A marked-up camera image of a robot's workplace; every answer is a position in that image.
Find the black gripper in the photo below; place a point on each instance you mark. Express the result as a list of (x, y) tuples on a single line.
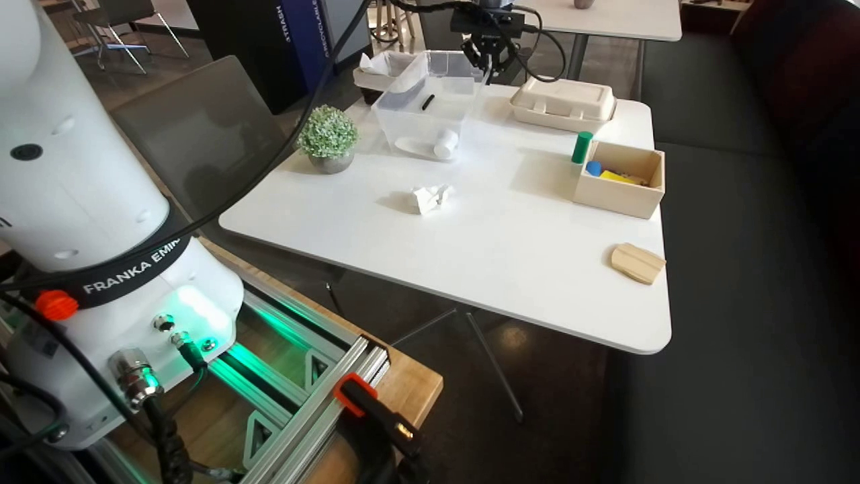
[(488, 29)]

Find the clear plastic container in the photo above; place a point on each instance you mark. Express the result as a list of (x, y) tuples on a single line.
[(420, 111)]

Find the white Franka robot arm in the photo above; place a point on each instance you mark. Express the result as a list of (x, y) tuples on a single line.
[(89, 177)]

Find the black marker pen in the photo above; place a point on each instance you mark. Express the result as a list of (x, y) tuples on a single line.
[(427, 103)]

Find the white takeout box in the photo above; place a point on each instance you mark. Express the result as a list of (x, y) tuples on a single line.
[(563, 103)]

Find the white cylinder roll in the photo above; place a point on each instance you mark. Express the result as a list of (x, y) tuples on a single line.
[(443, 146)]

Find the light wooden chair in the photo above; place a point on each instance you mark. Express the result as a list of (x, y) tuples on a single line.
[(392, 29)]

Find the black tray with white paper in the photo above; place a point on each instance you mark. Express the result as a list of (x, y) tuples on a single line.
[(379, 70)]

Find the green cylinder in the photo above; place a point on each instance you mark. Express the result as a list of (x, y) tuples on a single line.
[(582, 146)]

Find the white background table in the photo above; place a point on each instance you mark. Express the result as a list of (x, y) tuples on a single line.
[(607, 16)]

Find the blue block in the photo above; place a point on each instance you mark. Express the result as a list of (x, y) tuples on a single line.
[(595, 168)]

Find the crumpled white paper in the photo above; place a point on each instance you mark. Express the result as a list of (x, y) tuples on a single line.
[(430, 199)]

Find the yellow block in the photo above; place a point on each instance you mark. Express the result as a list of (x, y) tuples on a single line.
[(619, 177)]

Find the green potted plant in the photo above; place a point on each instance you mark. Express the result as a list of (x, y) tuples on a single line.
[(328, 135)]

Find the open wooden box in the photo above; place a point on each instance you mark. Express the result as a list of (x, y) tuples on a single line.
[(619, 199)]

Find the black cabinet with blue panel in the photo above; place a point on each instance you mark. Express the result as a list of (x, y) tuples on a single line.
[(259, 43)]

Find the tan wooden block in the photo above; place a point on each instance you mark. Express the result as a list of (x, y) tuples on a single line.
[(635, 265)]

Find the metal table legs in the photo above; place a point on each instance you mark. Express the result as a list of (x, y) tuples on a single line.
[(493, 367)]

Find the wooden base board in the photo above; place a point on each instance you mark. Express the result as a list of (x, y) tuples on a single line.
[(415, 384)]

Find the black sofa bench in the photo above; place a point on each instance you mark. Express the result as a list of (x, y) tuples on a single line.
[(760, 270)]

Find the orange black clamp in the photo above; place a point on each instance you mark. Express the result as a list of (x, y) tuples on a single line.
[(379, 418)]

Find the small black plug connector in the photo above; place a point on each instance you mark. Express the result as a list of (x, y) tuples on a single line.
[(188, 349)]

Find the silver round connector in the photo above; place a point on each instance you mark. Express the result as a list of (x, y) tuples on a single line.
[(132, 371)]

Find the orange round button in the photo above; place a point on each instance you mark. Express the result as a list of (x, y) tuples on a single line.
[(54, 305)]

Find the metal frame chair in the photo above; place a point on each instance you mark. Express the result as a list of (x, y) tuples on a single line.
[(111, 35)]

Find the aluminium profile frame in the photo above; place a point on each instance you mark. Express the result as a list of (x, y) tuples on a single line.
[(312, 404)]

